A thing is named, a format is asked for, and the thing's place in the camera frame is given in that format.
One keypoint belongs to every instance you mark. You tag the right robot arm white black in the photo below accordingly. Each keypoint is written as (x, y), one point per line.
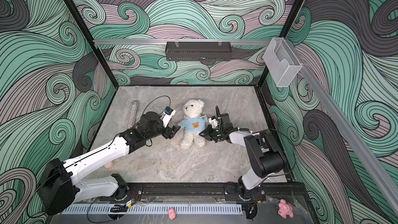
(264, 152)

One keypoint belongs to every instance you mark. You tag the white teddy bear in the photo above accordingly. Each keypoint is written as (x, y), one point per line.
(192, 108)

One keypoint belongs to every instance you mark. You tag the pink plush toy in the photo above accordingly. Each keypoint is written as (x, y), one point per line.
(285, 209)

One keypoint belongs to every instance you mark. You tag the black wall-mounted tray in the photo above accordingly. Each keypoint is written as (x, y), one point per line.
(193, 51)

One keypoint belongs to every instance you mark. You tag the clear tube with beads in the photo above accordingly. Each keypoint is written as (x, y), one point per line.
(133, 112)

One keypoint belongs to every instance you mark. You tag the small pink toy piece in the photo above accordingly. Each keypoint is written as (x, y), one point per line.
(172, 214)

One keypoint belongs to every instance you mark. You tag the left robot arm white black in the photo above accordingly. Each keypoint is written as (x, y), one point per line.
(62, 182)

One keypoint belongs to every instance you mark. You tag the aluminium rail back wall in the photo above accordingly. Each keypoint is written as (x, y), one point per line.
(142, 41)

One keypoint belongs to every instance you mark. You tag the aluminium rail right wall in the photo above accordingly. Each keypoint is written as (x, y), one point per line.
(378, 173)

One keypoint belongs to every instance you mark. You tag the aluminium rail wall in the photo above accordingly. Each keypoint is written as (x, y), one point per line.
(142, 41)
(378, 173)

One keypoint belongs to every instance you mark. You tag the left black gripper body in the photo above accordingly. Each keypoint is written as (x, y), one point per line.
(159, 129)

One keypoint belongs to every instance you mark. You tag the white slotted cable duct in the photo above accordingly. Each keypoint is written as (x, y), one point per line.
(159, 209)

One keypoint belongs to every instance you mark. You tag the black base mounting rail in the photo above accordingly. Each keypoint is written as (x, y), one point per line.
(225, 191)

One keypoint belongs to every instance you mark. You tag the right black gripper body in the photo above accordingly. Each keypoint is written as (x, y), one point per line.
(214, 134)

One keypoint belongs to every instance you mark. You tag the small peach pink ball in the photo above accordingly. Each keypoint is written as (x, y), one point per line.
(109, 165)

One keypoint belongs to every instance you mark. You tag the clear acrylic wall holder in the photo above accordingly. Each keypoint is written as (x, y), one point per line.
(282, 61)

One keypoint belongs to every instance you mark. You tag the light blue teddy hoodie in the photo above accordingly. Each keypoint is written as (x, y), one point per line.
(197, 124)

